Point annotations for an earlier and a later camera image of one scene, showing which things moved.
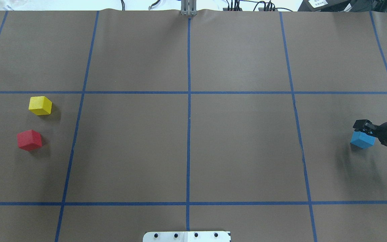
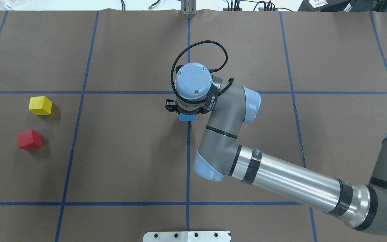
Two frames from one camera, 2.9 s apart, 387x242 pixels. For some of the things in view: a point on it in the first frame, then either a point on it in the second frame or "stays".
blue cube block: (362, 140) -> (188, 118)
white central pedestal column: (187, 236) stays
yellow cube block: (40, 105) stays
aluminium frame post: (188, 7) stays
